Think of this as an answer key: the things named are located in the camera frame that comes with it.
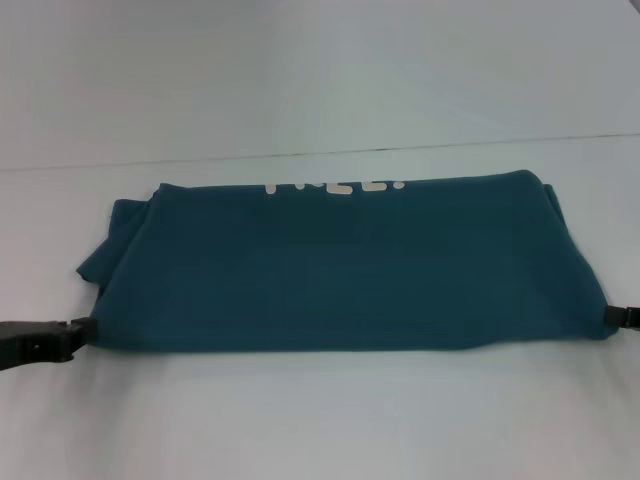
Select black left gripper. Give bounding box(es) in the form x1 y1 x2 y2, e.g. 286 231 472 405
0 315 99 372

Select teal blue shirt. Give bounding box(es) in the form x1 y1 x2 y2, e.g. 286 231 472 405
73 168 624 354

